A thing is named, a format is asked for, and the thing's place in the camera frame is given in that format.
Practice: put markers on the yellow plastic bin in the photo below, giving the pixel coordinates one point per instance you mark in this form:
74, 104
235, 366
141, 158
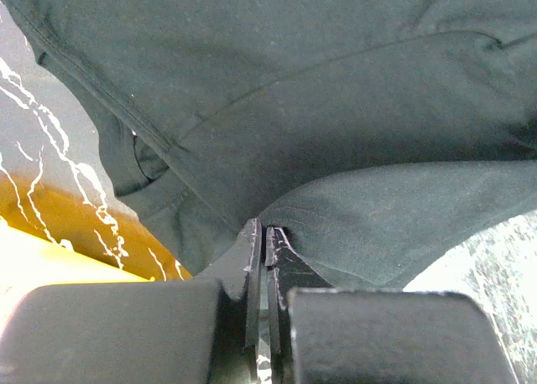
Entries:
48, 236

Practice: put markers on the black t-shirt with blue logo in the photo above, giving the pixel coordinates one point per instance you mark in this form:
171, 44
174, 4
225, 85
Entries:
378, 133

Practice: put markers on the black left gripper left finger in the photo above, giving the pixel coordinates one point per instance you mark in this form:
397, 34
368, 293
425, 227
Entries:
236, 336

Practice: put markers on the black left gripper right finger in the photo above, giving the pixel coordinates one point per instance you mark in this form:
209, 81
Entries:
297, 311

